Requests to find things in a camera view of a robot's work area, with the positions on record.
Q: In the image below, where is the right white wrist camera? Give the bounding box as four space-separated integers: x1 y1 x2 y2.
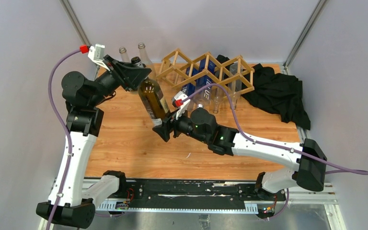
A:
172 91 190 120

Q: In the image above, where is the dark green wine bottle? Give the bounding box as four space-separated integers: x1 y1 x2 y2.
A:
138 69 171 127

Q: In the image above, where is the purple cable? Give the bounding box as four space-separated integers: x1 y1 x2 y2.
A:
44 45 90 230
175 83 368 219

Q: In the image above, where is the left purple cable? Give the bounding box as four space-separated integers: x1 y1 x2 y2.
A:
44 45 90 230

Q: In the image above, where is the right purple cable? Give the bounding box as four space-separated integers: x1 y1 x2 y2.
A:
175 83 368 219

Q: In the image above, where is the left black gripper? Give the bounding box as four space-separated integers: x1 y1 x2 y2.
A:
88 56 150 107

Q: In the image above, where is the wooden wine rack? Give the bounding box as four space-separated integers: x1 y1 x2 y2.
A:
156 48 254 94

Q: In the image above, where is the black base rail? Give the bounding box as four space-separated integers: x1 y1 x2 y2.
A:
98 179 286 214

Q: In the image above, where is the clear square glass bottle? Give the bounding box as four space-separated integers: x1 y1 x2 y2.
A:
212 62 242 114

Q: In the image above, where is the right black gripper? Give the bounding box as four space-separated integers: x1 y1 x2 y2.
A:
153 105 209 145

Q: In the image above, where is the black cloth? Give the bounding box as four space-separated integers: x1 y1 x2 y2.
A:
217 55 311 131

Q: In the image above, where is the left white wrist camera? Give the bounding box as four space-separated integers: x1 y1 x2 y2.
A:
88 44 110 71

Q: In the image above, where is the clear wine bottle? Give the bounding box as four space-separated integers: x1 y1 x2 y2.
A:
138 42 157 80
119 46 143 67

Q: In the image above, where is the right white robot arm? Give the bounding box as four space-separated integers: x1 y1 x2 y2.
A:
135 76 327 200

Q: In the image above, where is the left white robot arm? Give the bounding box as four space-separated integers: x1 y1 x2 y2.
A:
36 56 151 229

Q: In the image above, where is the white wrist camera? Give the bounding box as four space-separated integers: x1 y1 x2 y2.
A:
88 44 110 71
172 91 190 120

